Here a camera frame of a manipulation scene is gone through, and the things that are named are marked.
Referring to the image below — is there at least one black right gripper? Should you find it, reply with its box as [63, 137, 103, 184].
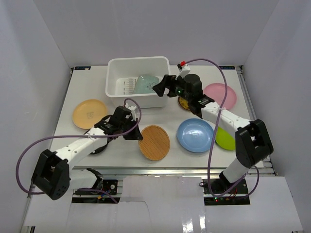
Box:
[153, 75, 192, 103]

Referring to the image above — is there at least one light blue square ceramic plate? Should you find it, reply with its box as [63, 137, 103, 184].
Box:
[133, 75, 160, 94]

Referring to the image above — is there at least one woven bamboo round plate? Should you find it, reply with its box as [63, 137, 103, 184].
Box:
[138, 125, 171, 161]

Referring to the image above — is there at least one amber patterned glass plate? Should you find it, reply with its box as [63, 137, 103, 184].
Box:
[178, 97, 190, 111]

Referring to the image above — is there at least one black round plate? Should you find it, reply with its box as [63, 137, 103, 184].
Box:
[90, 144, 108, 155]

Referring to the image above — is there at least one orange round plastic plate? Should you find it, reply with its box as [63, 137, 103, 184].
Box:
[72, 99, 107, 130]

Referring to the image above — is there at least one pink round plate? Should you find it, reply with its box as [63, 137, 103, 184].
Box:
[203, 83, 237, 110]

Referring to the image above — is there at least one blue round plate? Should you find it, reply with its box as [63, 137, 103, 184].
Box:
[176, 118, 214, 153]

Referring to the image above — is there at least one green round plate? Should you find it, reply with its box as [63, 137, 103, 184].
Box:
[215, 127, 236, 150]

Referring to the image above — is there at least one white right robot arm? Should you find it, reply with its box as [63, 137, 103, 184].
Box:
[153, 74, 274, 194]

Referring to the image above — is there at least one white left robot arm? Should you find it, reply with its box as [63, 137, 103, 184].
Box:
[32, 98, 143, 200]

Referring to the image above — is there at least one white plastic bin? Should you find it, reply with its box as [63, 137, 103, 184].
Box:
[105, 56, 170, 108]

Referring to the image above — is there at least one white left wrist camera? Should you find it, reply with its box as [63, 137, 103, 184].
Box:
[125, 104, 137, 115]

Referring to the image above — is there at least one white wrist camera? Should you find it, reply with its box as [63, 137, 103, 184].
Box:
[177, 61, 190, 78]
[125, 104, 137, 115]

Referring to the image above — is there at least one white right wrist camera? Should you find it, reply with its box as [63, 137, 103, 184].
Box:
[177, 61, 190, 78]

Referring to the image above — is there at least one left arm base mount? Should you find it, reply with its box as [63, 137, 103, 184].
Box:
[69, 168, 120, 204]

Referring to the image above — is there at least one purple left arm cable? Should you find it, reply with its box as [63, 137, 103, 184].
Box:
[16, 98, 142, 204]

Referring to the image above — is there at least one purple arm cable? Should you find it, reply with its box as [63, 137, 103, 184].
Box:
[186, 58, 260, 198]
[16, 98, 142, 204]

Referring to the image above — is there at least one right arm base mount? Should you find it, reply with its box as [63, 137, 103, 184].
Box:
[199, 178, 250, 206]

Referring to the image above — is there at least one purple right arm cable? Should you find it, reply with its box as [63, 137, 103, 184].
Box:
[186, 58, 260, 198]

